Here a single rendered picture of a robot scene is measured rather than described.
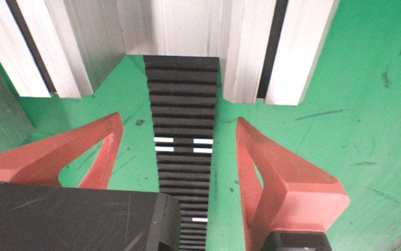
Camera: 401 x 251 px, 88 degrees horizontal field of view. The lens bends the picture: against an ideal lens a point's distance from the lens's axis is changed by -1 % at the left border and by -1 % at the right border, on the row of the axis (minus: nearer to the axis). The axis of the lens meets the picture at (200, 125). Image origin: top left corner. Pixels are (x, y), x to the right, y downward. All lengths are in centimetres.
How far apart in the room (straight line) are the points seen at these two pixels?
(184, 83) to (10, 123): 15
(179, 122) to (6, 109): 14
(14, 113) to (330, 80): 25
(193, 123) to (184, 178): 6
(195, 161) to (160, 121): 5
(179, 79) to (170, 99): 2
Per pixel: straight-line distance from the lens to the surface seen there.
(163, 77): 16
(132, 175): 25
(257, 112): 18
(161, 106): 17
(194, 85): 15
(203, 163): 20
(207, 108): 16
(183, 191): 22
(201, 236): 27
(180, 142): 18
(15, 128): 23
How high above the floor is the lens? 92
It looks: 51 degrees down
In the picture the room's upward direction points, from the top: 177 degrees counter-clockwise
